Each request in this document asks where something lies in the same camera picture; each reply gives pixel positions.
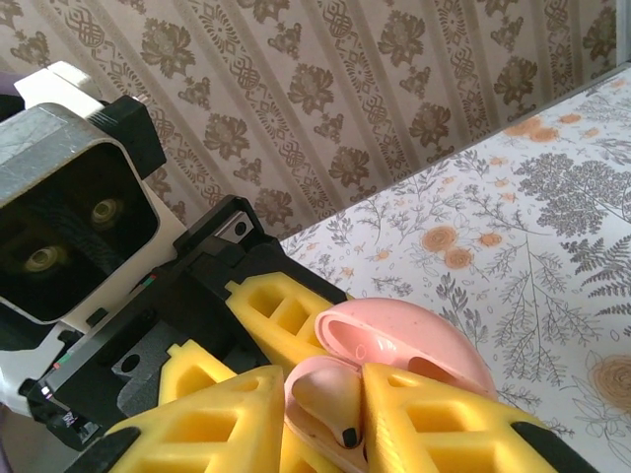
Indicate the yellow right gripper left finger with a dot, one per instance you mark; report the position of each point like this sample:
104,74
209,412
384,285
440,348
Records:
197,424

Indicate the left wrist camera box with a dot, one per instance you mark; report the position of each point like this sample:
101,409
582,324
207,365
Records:
59,148

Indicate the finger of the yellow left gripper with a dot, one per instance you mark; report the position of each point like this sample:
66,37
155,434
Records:
192,374
276,305

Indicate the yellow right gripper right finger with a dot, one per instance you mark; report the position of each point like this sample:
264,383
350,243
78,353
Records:
443,433

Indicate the pink earbud charging case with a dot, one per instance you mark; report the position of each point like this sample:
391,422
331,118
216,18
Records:
419,330

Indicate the aluminium corner post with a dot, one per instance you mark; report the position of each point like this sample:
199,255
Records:
621,29

